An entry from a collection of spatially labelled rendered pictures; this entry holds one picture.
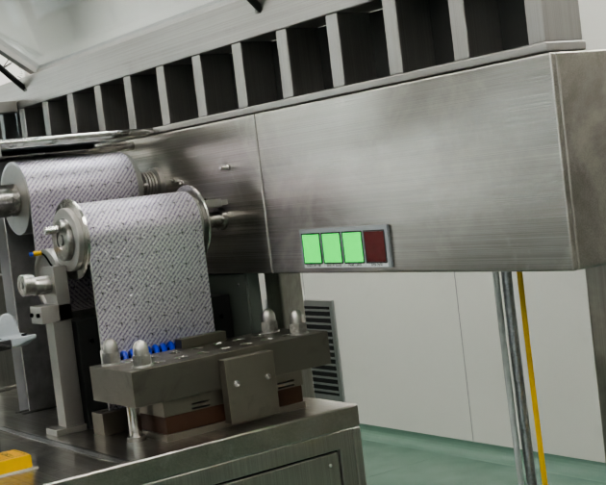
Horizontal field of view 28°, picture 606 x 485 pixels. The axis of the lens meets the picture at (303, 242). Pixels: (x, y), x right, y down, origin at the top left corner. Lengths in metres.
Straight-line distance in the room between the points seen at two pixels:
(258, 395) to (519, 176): 0.65
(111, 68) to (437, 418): 3.27
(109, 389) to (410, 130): 0.67
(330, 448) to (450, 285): 3.31
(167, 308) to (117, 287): 0.11
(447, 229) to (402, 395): 3.98
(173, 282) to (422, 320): 3.42
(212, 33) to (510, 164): 0.83
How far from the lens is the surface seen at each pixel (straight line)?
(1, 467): 1.99
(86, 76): 2.87
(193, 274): 2.27
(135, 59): 2.65
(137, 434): 2.09
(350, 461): 2.18
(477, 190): 1.79
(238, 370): 2.07
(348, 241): 2.04
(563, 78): 1.69
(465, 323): 5.37
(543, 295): 5.01
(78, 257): 2.18
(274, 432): 2.07
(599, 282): 1.87
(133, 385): 2.00
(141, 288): 2.22
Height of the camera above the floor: 1.31
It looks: 3 degrees down
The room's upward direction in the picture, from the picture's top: 7 degrees counter-clockwise
